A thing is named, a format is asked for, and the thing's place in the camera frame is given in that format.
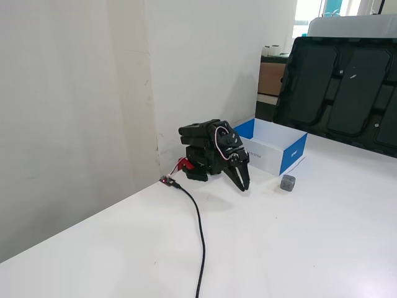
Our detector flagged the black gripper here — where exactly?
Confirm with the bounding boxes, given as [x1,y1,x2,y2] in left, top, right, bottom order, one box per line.
[225,147,251,192]

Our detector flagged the gray block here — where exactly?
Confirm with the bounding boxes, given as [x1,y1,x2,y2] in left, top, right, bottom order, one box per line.
[280,174,296,192]

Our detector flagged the blue white cardboard box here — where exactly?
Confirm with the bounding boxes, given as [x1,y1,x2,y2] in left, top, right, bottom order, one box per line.
[233,117,308,178]

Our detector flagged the red table clamp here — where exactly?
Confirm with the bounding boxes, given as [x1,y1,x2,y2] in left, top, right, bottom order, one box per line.
[176,157,195,172]

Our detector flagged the small controller board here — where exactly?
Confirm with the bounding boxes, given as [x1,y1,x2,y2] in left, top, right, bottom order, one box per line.
[159,175,182,189]

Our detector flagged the black plastic tray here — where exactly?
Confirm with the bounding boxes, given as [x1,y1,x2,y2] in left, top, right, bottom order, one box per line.
[272,36,397,158]

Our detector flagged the white plastic container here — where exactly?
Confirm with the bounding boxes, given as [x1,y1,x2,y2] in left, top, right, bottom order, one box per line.
[308,14,397,40]

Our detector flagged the white servo cable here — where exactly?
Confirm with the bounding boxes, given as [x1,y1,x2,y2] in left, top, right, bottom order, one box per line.
[214,125,238,163]

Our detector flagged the black power cable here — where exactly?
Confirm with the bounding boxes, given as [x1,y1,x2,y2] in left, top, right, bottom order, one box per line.
[172,183,207,298]

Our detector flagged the red white lead wires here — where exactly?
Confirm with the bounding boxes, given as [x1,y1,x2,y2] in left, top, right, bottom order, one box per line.
[167,161,184,178]

